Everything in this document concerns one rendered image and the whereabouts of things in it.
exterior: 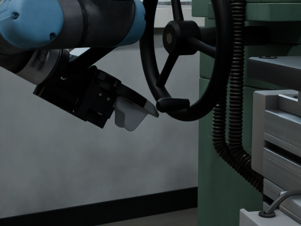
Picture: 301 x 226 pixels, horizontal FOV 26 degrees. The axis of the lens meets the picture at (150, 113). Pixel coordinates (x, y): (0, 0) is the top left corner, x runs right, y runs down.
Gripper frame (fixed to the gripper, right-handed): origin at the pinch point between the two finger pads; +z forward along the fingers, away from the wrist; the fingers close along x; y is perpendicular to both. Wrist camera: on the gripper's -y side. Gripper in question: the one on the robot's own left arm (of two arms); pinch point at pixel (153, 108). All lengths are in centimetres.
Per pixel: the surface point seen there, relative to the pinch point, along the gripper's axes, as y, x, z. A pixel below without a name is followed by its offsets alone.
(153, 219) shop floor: 25, -128, 96
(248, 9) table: -21.5, 6.8, 3.9
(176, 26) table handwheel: -14.0, 0.5, -3.4
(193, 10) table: -25.8, -25.7, 12.4
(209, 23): -23.6, -19.2, 13.7
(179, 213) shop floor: 19, -129, 107
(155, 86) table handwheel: -4.7, -9.1, 3.3
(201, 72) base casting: -14.4, -22.2, 19.1
